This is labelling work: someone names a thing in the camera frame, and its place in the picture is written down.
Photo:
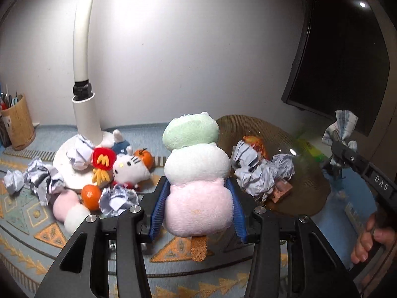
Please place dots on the white desk lamp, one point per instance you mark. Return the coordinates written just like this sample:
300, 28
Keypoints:
85, 37

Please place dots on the large paper sheet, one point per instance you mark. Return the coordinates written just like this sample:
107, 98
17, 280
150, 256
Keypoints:
263, 181

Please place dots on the ceiling spot light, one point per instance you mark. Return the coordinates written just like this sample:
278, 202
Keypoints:
362, 4

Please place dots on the black monitor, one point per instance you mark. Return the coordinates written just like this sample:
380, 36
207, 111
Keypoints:
338, 62

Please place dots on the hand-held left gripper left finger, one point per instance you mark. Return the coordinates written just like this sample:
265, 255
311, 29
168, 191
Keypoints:
156, 214

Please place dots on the grey printed crumpled paper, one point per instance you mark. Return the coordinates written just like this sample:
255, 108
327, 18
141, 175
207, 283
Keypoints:
46, 180

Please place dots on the white cat plush toy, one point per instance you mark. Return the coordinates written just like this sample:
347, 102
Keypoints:
130, 167

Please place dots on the tricolor dango plush toy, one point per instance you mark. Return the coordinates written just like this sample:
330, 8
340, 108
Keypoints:
66, 208
198, 177

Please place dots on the person's right hand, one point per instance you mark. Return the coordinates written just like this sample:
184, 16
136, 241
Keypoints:
364, 242

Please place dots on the black mesh pen holder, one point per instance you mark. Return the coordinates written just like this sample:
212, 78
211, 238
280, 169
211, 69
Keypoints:
4, 133

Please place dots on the patterned woven table mat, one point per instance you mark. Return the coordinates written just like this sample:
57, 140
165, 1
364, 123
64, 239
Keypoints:
18, 254

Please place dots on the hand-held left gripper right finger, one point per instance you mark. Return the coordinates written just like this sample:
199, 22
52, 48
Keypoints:
240, 220

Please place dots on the pink carton box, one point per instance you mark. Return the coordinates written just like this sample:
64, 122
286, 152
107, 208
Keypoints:
280, 191

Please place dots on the green tissue box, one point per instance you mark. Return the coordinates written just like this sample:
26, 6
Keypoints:
307, 149

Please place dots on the white paper ball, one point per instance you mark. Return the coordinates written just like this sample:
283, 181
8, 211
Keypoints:
14, 181
119, 200
245, 158
283, 164

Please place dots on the red fries plush toy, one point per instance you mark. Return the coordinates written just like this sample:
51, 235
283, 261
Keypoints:
102, 163

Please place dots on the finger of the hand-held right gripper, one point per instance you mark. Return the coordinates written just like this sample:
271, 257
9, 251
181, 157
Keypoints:
349, 158

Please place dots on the wooden pen holder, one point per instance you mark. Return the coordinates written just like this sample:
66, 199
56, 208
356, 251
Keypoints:
23, 124

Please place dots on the lined paper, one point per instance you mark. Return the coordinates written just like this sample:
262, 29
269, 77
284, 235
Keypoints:
80, 155

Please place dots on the orange bread snack packet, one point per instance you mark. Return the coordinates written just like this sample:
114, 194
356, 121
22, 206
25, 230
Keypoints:
256, 142

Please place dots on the ribbed amber glass bowl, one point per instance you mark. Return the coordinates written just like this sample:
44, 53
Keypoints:
310, 192

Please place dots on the orange tangerine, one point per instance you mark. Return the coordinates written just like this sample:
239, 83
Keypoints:
91, 196
143, 159

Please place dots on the blue and white plush toy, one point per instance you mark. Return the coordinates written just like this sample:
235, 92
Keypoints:
121, 145

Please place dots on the plaid cloth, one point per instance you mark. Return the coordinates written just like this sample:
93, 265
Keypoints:
339, 124

